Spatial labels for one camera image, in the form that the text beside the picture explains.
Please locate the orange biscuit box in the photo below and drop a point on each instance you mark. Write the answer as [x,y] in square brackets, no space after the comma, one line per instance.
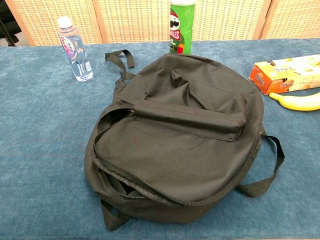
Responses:
[285,77]

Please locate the clear pink-label water bottle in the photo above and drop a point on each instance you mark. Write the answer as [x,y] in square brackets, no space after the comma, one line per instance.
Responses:
[77,55]

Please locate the green Pringles can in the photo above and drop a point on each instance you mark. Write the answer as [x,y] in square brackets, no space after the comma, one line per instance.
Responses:
[181,30]

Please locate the black tripod stand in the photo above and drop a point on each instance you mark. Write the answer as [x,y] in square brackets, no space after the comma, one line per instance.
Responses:
[8,35]

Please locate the black fabric backpack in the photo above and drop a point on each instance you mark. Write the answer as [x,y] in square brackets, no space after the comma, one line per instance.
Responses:
[175,155]

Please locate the wicker folding screen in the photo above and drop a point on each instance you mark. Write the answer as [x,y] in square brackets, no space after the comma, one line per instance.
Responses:
[130,20]

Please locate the yellow banana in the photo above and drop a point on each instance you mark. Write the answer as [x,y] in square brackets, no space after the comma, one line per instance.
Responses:
[297,103]

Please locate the blue table cloth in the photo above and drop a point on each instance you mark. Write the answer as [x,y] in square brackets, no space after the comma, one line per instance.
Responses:
[42,130]

